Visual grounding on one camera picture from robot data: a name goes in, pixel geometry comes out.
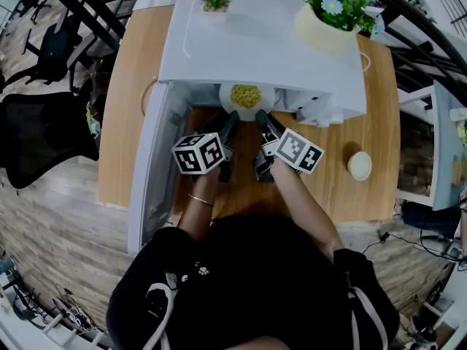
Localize person's right forearm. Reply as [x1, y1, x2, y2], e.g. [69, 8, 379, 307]
[269, 157, 346, 260]

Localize small white round lid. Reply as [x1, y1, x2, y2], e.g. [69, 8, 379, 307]
[347, 150, 373, 182]

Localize small green potted plant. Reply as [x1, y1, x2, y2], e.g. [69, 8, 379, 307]
[198, 0, 235, 23]

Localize person's left forearm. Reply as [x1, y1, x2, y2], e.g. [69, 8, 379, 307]
[177, 168, 223, 244]

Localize white plate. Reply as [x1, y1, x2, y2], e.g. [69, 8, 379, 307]
[218, 84, 275, 123]

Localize thin gold bracelet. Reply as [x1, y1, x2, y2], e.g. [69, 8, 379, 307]
[188, 193, 215, 209]

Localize white microwave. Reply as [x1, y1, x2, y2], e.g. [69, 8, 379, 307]
[127, 0, 368, 254]

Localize person's black clothing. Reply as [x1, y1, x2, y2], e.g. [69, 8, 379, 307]
[105, 213, 401, 350]

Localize black curved railing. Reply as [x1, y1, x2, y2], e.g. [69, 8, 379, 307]
[54, 0, 467, 100]

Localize yellow food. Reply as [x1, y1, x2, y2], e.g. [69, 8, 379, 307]
[230, 84, 263, 109]

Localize black floor device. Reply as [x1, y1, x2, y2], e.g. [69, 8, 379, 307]
[53, 297, 96, 333]

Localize light blue table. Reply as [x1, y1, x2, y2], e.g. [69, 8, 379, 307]
[395, 80, 467, 211]

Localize cream pot flower plant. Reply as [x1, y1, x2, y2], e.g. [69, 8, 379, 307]
[291, 0, 386, 54]

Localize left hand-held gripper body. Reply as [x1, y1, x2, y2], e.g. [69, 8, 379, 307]
[171, 132, 234, 184]

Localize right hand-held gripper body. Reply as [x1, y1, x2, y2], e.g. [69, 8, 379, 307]
[254, 128, 325, 182]

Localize wooden table white legs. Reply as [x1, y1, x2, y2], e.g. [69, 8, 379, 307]
[97, 5, 401, 225]

